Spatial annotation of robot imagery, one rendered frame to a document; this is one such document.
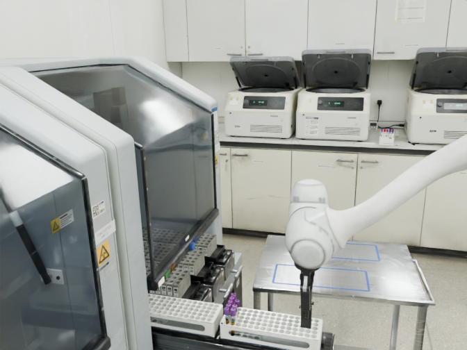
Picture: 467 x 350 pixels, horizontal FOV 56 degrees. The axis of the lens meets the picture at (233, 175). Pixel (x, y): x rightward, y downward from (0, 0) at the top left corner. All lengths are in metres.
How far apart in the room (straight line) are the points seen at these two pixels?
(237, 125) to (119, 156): 2.52
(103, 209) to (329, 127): 2.61
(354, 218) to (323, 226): 0.07
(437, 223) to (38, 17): 3.05
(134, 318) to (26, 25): 1.75
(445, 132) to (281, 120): 1.20
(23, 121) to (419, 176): 0.91
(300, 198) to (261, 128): 2.44
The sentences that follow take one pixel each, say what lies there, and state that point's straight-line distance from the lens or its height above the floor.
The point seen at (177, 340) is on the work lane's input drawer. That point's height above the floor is 0.79.
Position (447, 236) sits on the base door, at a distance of 3.77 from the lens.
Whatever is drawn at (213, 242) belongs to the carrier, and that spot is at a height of 0.86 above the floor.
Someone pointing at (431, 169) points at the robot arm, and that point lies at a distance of 1.14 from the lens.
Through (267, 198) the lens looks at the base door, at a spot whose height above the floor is 0.39.
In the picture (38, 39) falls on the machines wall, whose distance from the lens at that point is 2.67.
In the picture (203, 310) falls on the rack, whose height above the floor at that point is 0.86.
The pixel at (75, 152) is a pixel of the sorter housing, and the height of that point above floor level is 1.45.
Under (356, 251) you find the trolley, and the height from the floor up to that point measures 0.82.
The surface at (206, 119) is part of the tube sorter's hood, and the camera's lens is 1.67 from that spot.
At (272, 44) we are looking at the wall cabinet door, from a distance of 3.75.
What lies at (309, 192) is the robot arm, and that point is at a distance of 1.13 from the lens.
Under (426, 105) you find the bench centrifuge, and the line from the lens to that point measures 3.50.
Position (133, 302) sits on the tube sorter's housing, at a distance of 1.29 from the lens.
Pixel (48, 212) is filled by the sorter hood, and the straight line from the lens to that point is 0.91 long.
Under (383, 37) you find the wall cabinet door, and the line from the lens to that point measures 3.68.
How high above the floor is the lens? 1.68
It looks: 17 degrees down
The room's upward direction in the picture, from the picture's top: 1 degrees counter-clockwise
